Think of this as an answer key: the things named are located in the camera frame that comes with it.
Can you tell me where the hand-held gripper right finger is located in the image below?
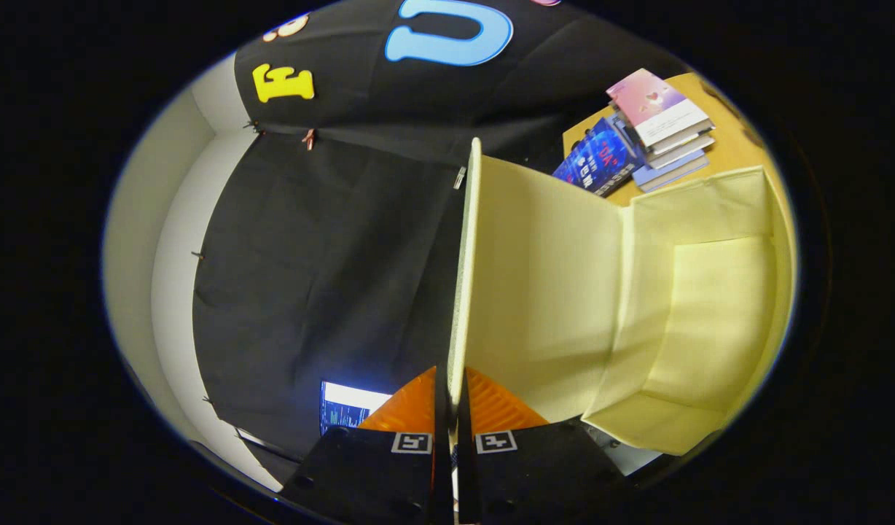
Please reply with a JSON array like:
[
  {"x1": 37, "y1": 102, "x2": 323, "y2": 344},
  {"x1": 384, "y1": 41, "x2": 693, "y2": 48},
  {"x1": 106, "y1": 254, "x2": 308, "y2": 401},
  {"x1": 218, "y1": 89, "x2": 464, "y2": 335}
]
[{"x1": 458, "y1": 367, "x2": 631, "y2": 525}]

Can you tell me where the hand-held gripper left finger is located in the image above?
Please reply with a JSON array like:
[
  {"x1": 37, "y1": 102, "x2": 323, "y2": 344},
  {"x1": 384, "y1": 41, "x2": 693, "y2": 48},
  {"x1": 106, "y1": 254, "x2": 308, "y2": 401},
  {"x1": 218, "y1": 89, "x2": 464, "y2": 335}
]
[{"x1": 281, "y1": 367, "x2": 453, "y2": 525}]

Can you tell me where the cream fabric storage box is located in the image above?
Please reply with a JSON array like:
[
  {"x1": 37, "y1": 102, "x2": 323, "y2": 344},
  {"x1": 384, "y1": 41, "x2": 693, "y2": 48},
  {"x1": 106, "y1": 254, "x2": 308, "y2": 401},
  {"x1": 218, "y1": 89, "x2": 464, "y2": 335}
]
[{"x1": 447, "y1": 137, "x2": 795, "y2": 457}]

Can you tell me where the computer monitor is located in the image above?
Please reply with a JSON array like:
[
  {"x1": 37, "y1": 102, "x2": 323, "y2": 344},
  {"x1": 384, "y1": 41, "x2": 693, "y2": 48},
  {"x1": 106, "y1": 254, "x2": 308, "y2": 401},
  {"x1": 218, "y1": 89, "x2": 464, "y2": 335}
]
[{"x1": 319, "y1": 379, "x2": 394, "y2": 437}]

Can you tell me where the black backdrop cloth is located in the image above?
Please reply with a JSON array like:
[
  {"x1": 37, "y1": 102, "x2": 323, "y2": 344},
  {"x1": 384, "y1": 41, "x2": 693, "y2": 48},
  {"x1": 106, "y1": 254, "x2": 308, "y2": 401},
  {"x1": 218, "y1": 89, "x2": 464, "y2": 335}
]
[{"x1": 192, "y1": 0, "x2": 692, "y2": 475}]

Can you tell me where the blue cover book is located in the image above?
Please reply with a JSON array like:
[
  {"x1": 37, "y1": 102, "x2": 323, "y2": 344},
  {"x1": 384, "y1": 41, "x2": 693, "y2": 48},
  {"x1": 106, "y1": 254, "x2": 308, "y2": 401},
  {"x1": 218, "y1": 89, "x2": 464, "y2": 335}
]
[{"x1": 552, "y1": 117, "x2": 641, "y2": 198}]

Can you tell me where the white book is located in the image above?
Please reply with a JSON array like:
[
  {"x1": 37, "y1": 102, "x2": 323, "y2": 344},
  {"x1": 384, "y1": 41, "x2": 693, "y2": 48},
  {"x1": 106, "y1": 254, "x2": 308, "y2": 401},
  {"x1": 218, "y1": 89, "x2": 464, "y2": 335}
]
[{"x1": 641, "y1": 133, "x2": 716, "y2": 170}]

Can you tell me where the pink cover book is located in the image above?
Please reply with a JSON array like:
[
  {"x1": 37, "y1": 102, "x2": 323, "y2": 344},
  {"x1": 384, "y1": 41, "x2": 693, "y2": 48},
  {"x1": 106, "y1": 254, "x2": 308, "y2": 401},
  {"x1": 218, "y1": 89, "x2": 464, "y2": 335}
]
[{"x1": 606, "y1": 68, "x2": 713, "y2": 148}]

